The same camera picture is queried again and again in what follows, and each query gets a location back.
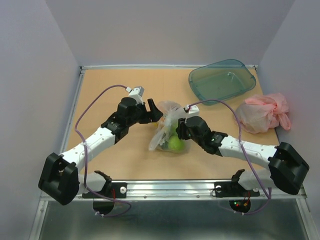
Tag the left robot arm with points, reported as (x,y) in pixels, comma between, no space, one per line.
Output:
(60,177)

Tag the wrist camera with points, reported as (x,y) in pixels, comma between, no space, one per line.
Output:
(136,93)
(191,111)

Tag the teal plastic container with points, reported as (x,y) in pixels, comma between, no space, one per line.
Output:
(221,81)

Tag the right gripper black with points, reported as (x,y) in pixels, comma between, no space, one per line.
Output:
(181,128)

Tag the pink plastic bag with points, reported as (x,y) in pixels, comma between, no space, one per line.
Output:
(259,113)

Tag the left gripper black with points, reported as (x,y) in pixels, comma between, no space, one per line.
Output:
(154,115)

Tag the clear plastic bag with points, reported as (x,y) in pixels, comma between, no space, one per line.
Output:
(172,112)

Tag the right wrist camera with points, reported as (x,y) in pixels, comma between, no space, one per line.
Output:
(191,111)

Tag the green apple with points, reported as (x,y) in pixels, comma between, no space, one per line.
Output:
(175,144)

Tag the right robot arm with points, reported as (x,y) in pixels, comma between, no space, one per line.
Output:
(282,166)

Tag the aluminium front rail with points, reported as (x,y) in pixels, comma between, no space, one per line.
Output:
(158,190)

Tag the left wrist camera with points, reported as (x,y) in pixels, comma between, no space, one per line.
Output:
(136,93)

